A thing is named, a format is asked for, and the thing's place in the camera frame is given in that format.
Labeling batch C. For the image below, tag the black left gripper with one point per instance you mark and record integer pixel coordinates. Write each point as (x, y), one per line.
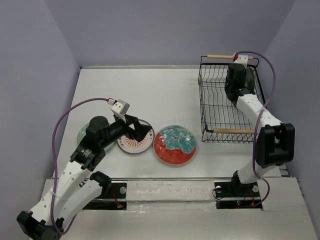
(140, 130)

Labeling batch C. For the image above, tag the dark teal blossom plate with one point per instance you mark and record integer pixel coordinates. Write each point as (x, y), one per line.
(250, 80)

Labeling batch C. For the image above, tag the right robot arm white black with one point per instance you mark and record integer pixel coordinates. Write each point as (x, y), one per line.
(273, 140)

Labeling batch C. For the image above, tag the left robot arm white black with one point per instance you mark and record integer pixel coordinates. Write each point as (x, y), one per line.
(79, 183)

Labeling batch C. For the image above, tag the white sunburst pattern plate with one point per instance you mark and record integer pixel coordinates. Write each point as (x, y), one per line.
(133, 147)

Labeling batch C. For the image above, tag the red teal floral plate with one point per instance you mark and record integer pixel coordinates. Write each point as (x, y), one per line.
(175, 145)

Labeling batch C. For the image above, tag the light green flower plate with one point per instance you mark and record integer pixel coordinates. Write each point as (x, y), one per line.
(82, 133)

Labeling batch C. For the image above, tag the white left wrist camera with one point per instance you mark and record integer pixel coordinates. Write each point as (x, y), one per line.
(120, 108)

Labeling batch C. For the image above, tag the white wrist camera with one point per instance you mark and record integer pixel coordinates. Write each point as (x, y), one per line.
(120, 108)
(241, 59)

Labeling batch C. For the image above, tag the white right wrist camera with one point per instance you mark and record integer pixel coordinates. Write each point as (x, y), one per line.
(241, 59)

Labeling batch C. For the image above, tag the black wire dish rack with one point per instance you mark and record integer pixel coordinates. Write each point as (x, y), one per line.
(221, 121)

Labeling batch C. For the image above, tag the metal table rail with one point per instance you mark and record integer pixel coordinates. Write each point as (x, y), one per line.
(188, 178)

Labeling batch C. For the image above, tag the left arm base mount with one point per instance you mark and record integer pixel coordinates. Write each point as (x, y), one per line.
(112, 199)

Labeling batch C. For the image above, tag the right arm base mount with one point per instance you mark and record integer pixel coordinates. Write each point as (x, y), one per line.
(229, 196)

